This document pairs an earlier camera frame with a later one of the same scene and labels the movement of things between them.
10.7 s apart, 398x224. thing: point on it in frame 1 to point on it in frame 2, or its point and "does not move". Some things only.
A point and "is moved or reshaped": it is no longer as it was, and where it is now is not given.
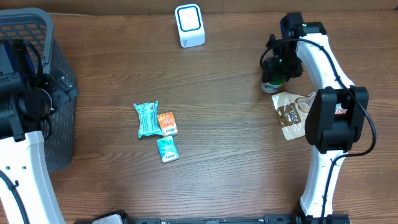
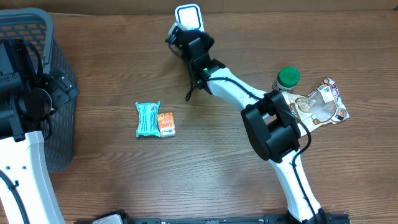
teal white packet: (148, 115) does not move
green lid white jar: (272, 86) is moved or reshaped
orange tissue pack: (168, 124) does not move
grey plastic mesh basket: (38, 23) does not move
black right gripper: (274, 71) to (206, 39)
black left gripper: (61, 85) does not move
